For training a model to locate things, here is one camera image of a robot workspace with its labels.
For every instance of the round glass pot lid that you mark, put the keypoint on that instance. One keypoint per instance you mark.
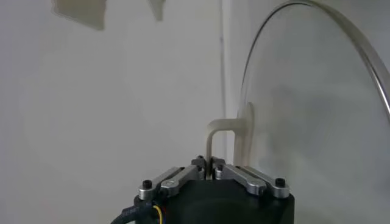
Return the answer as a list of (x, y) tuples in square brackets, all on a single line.
[(304, 106)]

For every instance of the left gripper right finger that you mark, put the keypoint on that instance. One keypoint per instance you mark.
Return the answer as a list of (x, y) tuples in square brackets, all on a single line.
[(253, 181)]

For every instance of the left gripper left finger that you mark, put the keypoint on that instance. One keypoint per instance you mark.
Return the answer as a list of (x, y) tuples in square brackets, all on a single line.
[(170, 182)]

